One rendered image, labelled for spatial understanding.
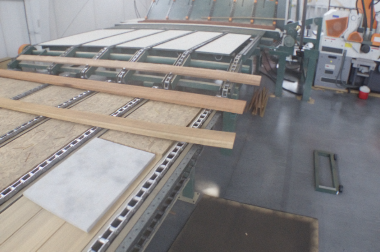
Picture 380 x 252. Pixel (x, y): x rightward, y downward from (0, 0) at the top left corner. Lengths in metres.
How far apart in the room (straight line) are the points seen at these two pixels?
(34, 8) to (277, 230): 7.23
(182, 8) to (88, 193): 6.81
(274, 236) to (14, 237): 1.75
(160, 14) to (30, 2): 3.78
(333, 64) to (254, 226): 4.18
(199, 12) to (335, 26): 3.78
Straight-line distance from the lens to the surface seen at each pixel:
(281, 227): 2.20
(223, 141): 1.48
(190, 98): 2.06
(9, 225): 1.32
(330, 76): 5.65
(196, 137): 1.51
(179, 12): 7.52
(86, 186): 1.31
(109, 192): 1.24
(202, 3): 7.52
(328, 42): 5.51
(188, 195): 2.30
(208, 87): 2.60
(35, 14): 7.50
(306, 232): 2.24
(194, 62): 2.96
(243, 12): 7.04
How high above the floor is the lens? 1.67
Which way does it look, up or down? 25 degrees down
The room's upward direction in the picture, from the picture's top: straight up
